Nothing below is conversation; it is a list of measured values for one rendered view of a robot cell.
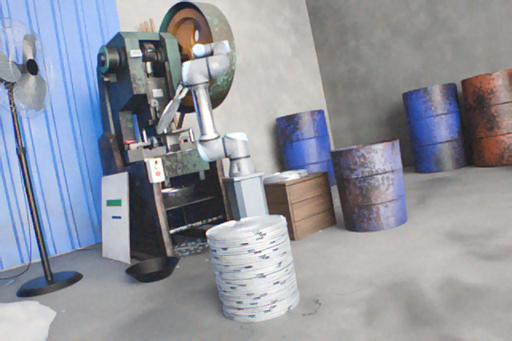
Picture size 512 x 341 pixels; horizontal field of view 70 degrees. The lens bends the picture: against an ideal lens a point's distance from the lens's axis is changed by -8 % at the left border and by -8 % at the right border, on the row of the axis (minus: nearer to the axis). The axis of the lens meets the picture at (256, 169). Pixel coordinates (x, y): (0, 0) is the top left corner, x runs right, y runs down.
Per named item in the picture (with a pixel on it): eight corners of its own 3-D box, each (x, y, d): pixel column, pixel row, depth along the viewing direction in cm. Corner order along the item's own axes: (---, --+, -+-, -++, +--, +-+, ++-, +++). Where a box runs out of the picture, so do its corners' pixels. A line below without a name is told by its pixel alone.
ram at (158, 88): (175, 116, 261) (167, 73, 259) (155, 118, 251) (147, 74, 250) (163, 121, 274) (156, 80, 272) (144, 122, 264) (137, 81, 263)
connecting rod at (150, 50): (166, 86, 261) (158, 38, 259) (150, 87, 253) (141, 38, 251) (153, 94, 277) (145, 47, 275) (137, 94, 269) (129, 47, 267)
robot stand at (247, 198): (281, 253, 210) (266, 170, 208) (250, 262, 202) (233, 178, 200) (266, 248, 227) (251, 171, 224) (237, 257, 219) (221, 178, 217)
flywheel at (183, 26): (178, 26, 321) (190, 110, 329) (158, 25, 308) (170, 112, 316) (230, -4, 267) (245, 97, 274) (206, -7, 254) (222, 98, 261)
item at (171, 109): (176, 115, 269) (174, 115, 269) (185, 86, 246) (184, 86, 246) (154, 142, 250) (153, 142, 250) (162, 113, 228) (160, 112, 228)
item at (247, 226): (272, 214, 160) (272, 211, 160) (297, 223, 132) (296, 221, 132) (202, 229, 153) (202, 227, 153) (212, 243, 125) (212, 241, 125)
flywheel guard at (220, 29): (246, 98, 265) (224, -16, 261) (212, 101, 247) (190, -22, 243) (174, 124, 344) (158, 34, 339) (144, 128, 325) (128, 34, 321)
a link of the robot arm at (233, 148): (250, 154, 206) (246, 129, 205) (225, 159, 206) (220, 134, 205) (250, 154, 218) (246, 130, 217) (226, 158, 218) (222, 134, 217)
